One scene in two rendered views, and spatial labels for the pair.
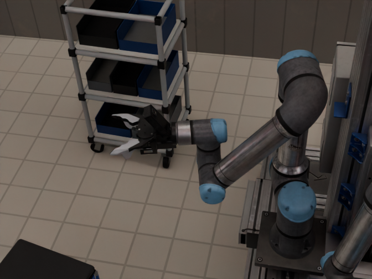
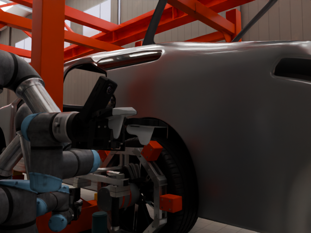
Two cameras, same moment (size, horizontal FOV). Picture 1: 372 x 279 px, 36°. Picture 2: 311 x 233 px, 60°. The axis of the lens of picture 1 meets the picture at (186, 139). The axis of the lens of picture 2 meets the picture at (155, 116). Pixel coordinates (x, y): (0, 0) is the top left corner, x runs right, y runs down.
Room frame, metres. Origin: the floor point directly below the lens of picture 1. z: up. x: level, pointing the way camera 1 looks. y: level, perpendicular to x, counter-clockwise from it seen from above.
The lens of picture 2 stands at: (1.79, 0.46, 1.20)
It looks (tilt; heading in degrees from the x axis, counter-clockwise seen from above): 4 degrees up; 205
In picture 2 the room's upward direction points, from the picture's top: straight up
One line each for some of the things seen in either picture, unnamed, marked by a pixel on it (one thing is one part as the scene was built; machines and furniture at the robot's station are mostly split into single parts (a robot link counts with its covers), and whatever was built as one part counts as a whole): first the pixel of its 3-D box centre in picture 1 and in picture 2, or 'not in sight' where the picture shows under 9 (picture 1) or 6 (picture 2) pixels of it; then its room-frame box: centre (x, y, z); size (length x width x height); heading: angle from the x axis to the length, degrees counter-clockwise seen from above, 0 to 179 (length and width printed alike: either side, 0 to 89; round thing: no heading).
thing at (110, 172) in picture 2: not in sight; (123, 165); (0.55, -0.29, 1.03); 0.19 x 0.18 x 0.11; 162
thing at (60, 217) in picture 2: not in sight; (59, 219); (0.84, -0.45, 0.81); 0.11 x 0.08 x 0.09; 27
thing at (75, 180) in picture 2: not in sight; (82, 181); (0.54, -0.58, 0.93); 0.09 x 0.05 x 0.05; 162
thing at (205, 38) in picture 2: not in sight; (180, 46); (-2.44, -1.01, 2.68); 1.77 x 0.10 x 0.12; 72
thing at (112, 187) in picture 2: not in sight; (120, 190); (0.65, -0.25, 0.93); 0.09 x 0.05 x 0.05; 162
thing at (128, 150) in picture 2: not in sight; (128, 193); (0.40, -0.35, 0.85); 0.54 x 0.07 x 0.54; 72
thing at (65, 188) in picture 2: not in sight; (58, 198); (0.86, -0.45, 0.91); 0.11 x 0.08 x 0.11; 9
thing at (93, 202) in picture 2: not in sight; (88, 201); (0.14, -0.85, 0.69); 0.52 x 0.17 x 0.35; 162
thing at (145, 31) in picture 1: (133, 74); not in sight; (2.54, 0.26, 0.50); 0.54 x 0.42 x 1.00; 72
